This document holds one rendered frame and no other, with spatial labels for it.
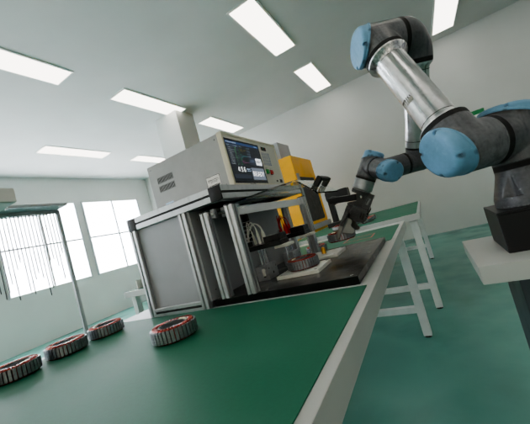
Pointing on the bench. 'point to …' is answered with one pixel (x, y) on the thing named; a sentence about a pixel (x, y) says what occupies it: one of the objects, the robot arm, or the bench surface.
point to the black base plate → (353, 254)
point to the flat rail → (267, 206)
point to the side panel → (170, 267)
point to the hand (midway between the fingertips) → (340, 236)
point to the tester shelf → (215, 198)
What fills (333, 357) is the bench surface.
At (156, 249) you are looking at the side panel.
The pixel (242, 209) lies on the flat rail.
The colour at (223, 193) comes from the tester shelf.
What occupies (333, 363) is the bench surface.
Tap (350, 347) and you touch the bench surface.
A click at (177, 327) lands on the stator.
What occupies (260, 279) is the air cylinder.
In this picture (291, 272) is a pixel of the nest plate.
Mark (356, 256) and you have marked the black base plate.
